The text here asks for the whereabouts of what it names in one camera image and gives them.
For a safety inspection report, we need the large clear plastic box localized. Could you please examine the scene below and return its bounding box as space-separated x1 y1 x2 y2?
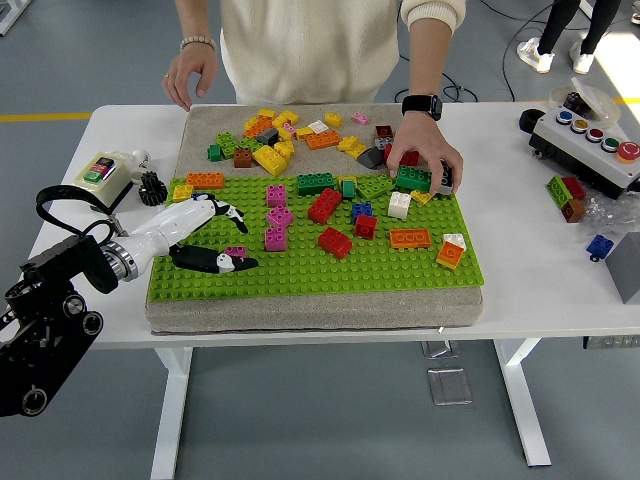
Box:
427 368 475 406

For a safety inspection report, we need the person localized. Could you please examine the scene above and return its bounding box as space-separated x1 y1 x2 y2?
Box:
537 0 622 57
172 0 469 106

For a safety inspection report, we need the large yellow sloped brick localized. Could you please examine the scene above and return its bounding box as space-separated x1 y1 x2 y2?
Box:
253 144 291 176

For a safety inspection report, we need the lime green 2x4 brick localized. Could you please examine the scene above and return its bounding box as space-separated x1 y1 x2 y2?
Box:
215 131 246 159

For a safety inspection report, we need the beaded bracelet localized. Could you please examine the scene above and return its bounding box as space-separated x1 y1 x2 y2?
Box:
179 34 219 54

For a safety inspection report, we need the red 2x2 brick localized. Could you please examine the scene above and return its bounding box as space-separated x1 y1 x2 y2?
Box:
354 213 379 239

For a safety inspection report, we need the black smartwatch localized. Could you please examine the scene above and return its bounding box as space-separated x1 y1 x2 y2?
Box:
401 93 444 121

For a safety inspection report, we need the person's left hand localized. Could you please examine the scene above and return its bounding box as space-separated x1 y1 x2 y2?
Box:
385 110 465 196

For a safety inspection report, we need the grey-brown mat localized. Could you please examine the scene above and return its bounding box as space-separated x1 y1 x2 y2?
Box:
144 104 486 335

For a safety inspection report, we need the black floor cable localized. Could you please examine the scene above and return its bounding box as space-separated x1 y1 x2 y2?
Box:
501 0 569 102
393 69 482 105

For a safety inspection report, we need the black tape roll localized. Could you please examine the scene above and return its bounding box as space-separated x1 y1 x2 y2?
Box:
518 108 547 136

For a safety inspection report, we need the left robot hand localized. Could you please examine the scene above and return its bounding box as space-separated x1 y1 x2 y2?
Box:
127 195 260 275

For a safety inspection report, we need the dark green 2x4 brick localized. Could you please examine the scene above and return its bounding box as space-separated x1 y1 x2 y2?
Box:
396 166 433 194
297 172 337 197

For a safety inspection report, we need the dark grey sloped brick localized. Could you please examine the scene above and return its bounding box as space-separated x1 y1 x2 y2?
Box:
357 145 385 169

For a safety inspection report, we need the cream switch box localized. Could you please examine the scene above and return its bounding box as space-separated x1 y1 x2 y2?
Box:
72 151 135 207

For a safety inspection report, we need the table control panel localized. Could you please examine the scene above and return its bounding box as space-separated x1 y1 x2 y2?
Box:
582 335 640 350

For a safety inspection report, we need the clear round container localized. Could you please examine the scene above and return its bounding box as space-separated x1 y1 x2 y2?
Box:
548 76 622 124

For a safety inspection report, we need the white shoe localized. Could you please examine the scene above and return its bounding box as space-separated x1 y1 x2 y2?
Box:
516 36 556 75
569 38 597 75

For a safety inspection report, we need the white table leg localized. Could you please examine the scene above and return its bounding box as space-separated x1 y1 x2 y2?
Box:
492 338 553 469
149 346 195 480

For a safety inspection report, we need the white bulb-shaped part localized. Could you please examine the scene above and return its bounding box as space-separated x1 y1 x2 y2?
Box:
130 148 152 181

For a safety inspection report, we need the clear plastic bag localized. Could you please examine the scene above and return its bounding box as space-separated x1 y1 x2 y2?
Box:
579 191 640 239

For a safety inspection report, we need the small clear plastic box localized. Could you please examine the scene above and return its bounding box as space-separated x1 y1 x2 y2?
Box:
421 339 454 360

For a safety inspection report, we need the grey box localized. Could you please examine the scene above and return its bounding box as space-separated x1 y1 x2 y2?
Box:
603 231 640 305

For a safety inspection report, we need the blue brick keychain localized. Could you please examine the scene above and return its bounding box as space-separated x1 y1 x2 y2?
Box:
585 233 615 262

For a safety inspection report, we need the white button control box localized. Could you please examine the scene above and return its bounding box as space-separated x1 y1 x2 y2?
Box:
528 106 640 200

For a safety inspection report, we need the grey brick with black holes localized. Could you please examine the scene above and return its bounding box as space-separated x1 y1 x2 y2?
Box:
435 158 457 197

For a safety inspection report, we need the person's right hand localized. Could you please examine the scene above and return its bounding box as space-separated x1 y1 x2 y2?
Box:
162 45 220 112

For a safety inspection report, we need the lime green flat plate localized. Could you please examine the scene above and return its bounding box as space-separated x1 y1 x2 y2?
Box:
355 175 397 202

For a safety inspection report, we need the black gear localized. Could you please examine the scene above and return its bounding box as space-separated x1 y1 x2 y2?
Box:
136 170 169 207

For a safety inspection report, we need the orange sloped brick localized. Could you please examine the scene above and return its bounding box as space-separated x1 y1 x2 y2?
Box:
435 240 466 270

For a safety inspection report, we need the small black device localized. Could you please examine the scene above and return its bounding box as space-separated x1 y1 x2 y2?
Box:
562 91 590 114

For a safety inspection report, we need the red sloped brick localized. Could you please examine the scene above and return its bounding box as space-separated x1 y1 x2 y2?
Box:
317 226 354 260

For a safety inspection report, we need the green baseplate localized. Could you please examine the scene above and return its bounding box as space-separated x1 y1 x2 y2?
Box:
147 171 485 303

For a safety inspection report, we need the white 2x2 brick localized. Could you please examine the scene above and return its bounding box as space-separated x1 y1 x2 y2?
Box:
387 191 413 219

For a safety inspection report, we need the white furniture frame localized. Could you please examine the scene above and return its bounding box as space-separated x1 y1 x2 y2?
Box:
0 0 25 37

